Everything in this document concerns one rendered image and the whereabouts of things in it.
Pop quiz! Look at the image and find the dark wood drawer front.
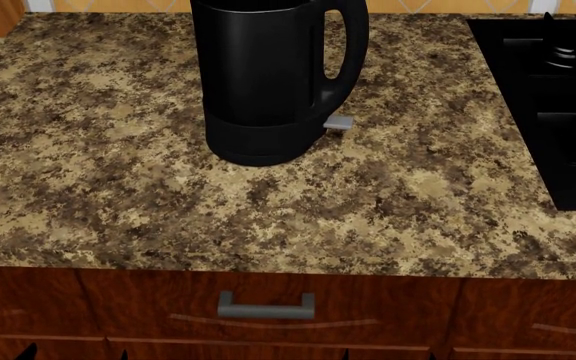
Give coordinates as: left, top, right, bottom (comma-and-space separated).
77, 268, 463, 352
446, 277, 576, 354
0, 265, 107, 341

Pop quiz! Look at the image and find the grey metal drawer handle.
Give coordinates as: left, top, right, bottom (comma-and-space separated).
216, 291, 316, 321

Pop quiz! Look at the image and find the black electric kettle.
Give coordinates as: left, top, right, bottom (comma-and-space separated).
189, 0, 371, 168

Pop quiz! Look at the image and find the black gas cooktop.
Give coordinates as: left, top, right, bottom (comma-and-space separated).
466, 11, 576, 213

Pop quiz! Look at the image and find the grey kettle switch lever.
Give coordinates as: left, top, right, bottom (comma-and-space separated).
323, 114, 355, 134

